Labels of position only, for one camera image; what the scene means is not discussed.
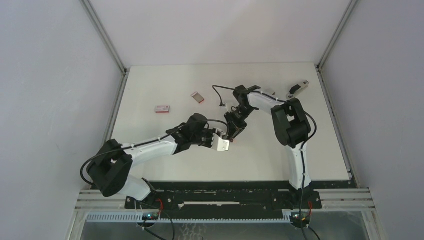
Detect open red staple box tray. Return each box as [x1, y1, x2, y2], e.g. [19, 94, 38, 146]
[191, 92, 205, 104]

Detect black silver stapler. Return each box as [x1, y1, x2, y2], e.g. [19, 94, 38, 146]
[286, 80, 310, 100]

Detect controller board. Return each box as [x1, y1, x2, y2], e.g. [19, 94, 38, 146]
[142, 213, 160, 222]
[290, 213, 310, 222]

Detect aluminium frame rails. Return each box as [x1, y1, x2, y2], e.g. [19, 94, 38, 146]
[74, 188, 377, 212]

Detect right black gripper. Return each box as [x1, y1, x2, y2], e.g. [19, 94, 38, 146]
[225, 105, 257, 140]

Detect white slotted cable duct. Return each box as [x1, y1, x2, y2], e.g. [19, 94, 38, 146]
[86, 211, 292, 223]

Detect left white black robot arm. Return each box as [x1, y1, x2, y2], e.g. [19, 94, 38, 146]
[82, 113, 225, 209]

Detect right controller board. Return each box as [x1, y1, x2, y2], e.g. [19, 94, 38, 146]
[290, 213, 310, 222]

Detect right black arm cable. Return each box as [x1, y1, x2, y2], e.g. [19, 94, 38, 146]
[211, 85, 318, 240]

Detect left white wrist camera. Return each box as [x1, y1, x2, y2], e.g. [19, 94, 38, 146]
[211, 134, 231, 152]

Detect left controller board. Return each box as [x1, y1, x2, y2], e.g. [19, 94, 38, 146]
[142, 213, 160, 222]

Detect red staple box sleeve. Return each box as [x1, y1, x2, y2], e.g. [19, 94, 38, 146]
[155, 105, 170, 114]

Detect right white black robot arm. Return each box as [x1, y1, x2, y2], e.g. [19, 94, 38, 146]
[224, 85, 311, 208]

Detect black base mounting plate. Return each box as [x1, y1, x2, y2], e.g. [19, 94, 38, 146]
[92, 180, 357, 220]

